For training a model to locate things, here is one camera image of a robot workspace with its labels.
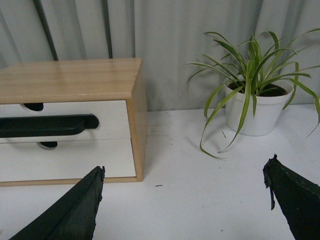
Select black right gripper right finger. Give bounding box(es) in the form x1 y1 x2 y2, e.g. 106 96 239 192
262 154 320 240

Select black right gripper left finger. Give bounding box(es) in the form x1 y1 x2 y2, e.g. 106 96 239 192
11 166 105 240

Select black drawer handle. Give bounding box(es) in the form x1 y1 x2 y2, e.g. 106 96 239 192
0 114 100 138

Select white drawer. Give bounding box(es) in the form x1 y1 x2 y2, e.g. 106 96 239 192
0 139 136 182
0 100 131 144

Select wooden drawer cabinet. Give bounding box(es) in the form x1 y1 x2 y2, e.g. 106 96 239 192
0 58 148 187

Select white plant pot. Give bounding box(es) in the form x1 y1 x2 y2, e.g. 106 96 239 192
225 80 294 136

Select green spider plant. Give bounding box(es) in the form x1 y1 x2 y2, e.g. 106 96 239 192
185 27 320 160

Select grey curtain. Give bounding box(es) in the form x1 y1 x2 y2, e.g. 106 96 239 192
0 0 320 111

